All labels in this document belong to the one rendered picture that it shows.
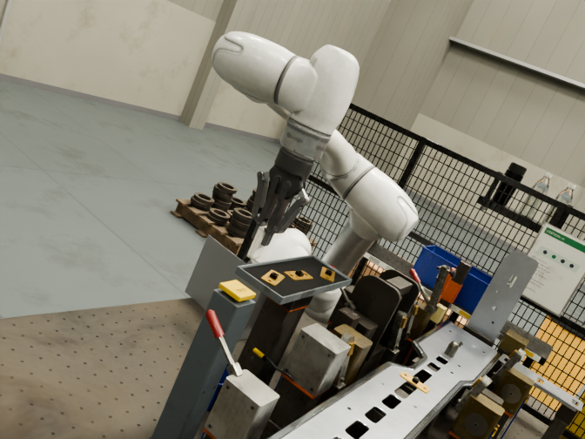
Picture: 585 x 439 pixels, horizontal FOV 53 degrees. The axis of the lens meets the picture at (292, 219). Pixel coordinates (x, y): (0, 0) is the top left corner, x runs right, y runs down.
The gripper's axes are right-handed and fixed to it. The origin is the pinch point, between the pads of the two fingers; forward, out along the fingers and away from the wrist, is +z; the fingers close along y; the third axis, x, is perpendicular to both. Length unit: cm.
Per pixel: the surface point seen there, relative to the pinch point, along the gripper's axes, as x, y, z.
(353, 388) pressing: 24.9, 25.4, 26.8
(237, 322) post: -0.8, 3.3, 17.4
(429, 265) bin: 131, 4, 17
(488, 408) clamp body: 52, 52, 23
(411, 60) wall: 1008, -408, -117
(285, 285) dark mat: 15.6, 2.2, 11.1
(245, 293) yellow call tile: -0.1, 1.8, 11.1
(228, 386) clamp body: -13.7, 13.8, 22.0
